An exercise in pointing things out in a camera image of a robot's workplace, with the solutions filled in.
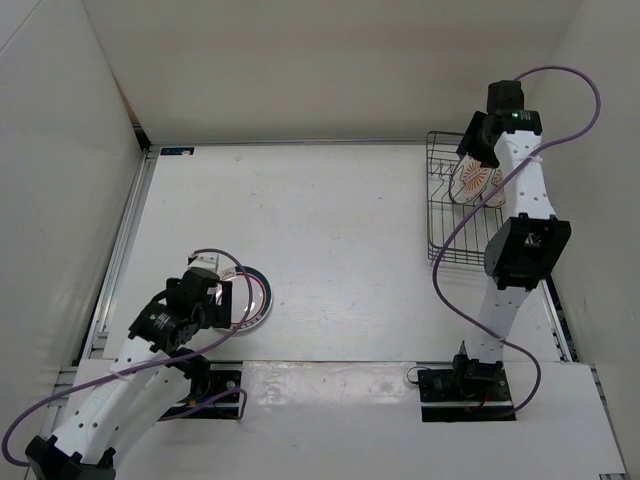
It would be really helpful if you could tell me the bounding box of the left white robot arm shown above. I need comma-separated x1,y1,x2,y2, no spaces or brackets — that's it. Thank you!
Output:
25,267,233,479

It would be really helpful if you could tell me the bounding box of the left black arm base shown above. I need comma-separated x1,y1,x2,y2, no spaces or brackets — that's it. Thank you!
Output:
161,362,244,421

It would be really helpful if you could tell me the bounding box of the blue label sticker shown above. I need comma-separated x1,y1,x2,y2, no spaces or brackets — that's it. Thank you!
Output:
160,147,195,156

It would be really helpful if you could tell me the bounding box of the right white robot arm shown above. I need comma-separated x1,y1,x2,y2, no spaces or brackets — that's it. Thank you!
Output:
458,110,571,365

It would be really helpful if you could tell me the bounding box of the wire dish rack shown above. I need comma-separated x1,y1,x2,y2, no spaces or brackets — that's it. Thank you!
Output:
426,130,505,270

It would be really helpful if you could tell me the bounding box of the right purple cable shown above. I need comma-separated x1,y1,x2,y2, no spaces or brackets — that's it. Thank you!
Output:
432,65,602,415

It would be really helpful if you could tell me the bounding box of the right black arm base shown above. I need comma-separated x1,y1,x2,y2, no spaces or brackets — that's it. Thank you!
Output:
406,345,516,423

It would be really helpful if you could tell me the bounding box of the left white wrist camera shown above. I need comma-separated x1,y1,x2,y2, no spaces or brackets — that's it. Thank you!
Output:
187,252,220,274

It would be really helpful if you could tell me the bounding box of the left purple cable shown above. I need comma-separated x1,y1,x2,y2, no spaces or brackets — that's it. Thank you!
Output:
0,247,259,467

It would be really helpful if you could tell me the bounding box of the purple cable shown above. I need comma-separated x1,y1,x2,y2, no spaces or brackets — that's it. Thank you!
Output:
0,247,259,467
432,65,602,415

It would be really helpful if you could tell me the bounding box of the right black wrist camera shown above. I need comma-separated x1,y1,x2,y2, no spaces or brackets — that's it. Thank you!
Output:
486,80,525,114

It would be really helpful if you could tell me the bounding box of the green rimmed white plate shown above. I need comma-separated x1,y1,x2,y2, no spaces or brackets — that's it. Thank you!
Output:
215,266,274,335

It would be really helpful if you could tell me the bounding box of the orange sunburst plate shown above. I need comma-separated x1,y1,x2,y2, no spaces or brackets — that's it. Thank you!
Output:
482,168,506,209
448,155,493,205

